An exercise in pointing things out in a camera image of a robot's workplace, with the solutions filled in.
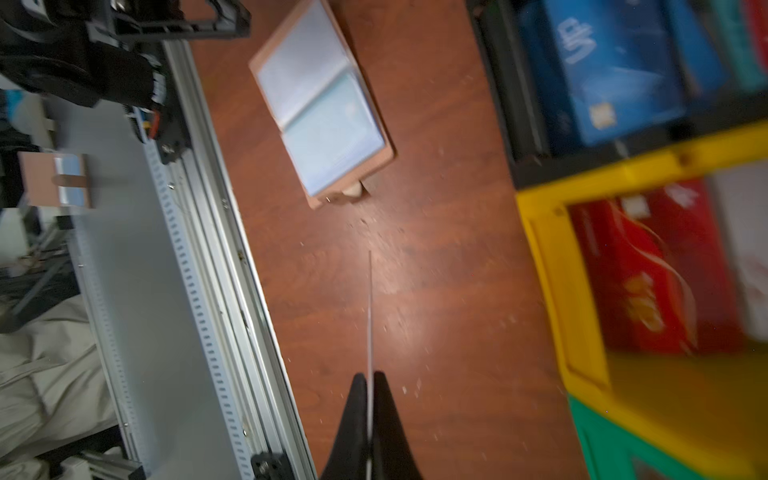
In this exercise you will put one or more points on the red VIP card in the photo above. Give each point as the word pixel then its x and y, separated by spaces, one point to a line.
pixel 658 271

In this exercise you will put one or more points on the blue VIP card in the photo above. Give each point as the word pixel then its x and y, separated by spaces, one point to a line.
pixel 602 69

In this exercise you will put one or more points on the cards in yellow bin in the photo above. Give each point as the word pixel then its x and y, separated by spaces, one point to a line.
pixel 739 197

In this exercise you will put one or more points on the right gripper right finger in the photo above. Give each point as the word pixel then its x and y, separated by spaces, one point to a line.
pixel 391 454

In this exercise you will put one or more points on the person in beige coat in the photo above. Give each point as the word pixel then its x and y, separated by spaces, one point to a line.
pixel 53 388

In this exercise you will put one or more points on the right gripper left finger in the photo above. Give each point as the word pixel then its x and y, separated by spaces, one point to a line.
pixel 349 454

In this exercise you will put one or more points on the tan leather card holder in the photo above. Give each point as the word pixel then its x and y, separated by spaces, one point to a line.
pixel 317 95

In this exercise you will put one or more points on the spare tan card holder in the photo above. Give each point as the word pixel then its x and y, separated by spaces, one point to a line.
pixel 55 179

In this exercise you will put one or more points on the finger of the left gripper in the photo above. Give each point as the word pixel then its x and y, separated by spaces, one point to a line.
pixel 164 20

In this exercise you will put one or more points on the green storage bin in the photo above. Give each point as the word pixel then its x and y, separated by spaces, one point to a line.
pixel 613 450

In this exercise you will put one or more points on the aluminium mounting rail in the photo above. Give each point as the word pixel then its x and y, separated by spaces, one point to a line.
pixel 252 391

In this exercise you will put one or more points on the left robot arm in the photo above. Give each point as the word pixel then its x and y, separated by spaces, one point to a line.
pixel 76 50

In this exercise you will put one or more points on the black storage bin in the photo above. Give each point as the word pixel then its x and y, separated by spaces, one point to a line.
pixel 531 161

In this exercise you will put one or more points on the yellow storage bin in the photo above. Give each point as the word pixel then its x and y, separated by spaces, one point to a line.
pixel 707 410

